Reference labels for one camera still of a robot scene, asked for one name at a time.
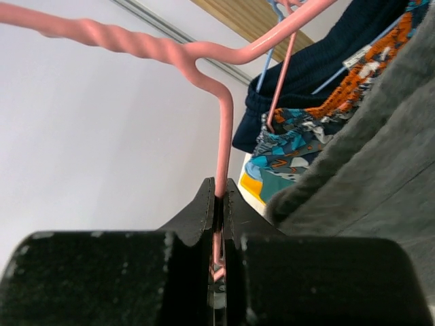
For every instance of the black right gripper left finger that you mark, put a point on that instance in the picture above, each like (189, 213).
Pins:
(126, 277)

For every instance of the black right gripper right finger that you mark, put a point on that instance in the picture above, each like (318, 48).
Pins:
(275, 279)

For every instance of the patterned orange blue shorts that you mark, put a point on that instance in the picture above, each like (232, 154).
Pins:
(281, 157)

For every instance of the grey shorts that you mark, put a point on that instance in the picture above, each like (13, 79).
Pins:
(376, 177)

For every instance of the navy blue shorts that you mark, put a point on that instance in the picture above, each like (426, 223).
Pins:
(315, 71)

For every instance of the wooden clothes rack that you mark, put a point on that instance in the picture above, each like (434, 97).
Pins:
(249, 19)

